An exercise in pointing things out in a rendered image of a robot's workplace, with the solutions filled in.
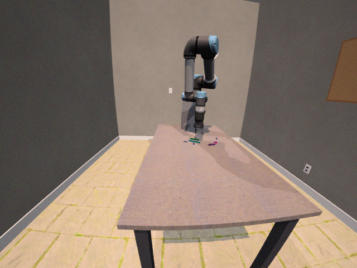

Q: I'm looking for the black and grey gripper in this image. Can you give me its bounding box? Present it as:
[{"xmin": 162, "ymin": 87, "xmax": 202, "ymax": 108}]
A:
[{"xmin": 194, "ymin": 106, "xmax": 205, "ymax": 134}]

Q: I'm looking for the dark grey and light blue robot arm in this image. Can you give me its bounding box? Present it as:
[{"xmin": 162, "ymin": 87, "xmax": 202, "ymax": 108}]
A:
[{"xmin": 182, "ymin": 35, "xmax": 219, "ymax": 107}]

